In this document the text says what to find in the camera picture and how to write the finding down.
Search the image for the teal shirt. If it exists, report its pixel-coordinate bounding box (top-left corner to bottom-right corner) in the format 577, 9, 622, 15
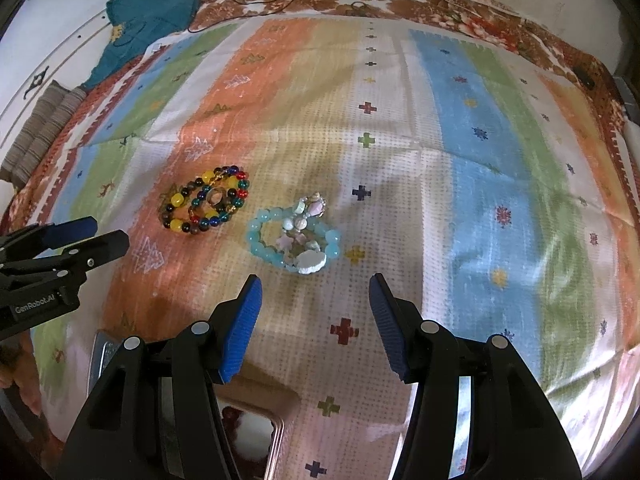
82, 0, 201, 92

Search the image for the yellow and dark bead bracelet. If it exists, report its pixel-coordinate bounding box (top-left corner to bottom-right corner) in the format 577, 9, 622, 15
159, 175, 236, 236

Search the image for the rose gold metal tin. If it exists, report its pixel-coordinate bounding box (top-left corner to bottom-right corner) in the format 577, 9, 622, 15
87, 329, 303, 480

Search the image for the white bed headboard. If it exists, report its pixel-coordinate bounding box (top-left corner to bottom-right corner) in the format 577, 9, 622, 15
0, 7, 113, 146

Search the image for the grey folded blanket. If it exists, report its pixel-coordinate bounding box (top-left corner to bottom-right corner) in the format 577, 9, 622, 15
0, 80, 88, 183

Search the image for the red green blue bead bracelet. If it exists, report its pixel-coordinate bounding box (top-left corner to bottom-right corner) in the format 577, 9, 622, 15
187, 165, 250, 227

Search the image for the striped patterned cloth mat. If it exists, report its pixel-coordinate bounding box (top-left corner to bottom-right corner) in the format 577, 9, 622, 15
30, 15, 636, 480

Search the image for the light blue bead bracelet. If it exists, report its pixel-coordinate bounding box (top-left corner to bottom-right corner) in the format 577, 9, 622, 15
245, 208, 343, 273

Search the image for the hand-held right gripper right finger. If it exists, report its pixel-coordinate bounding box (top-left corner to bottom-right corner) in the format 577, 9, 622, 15
367, 273, 583, 480

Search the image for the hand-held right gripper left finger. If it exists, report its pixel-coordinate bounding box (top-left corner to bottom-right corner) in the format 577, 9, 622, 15
57, 275, 263, 480

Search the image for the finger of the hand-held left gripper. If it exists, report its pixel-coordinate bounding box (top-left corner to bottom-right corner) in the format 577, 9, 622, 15
0, 216, 98, 263
0, 230, 131, 291

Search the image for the shell charm bracelet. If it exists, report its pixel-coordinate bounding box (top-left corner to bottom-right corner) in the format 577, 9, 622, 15
280, 192, 329, 276

